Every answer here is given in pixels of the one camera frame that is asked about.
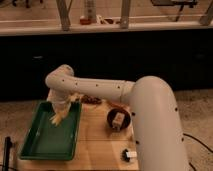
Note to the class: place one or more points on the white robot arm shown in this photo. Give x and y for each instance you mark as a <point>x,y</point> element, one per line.
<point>156,121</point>

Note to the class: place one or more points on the bunch of dark grapes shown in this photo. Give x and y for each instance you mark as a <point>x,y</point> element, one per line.
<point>90,100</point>

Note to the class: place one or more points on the black bowl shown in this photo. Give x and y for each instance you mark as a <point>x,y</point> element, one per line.
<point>111,115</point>

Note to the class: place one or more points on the beige block in bowl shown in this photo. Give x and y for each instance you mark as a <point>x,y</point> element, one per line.
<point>118,120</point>

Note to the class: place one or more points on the red object on shelf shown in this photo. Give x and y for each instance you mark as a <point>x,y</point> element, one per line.
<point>84,21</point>

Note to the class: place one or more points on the white bottle on shelf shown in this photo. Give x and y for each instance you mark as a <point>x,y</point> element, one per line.
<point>90,10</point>

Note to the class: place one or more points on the green plastic tray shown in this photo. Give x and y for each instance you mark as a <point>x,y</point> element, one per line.
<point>45,141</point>

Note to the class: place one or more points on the black stand at left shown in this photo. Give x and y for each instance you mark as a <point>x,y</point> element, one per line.
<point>6,154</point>

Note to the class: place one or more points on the white handled black brush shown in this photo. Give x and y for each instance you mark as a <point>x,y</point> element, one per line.
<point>127,155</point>

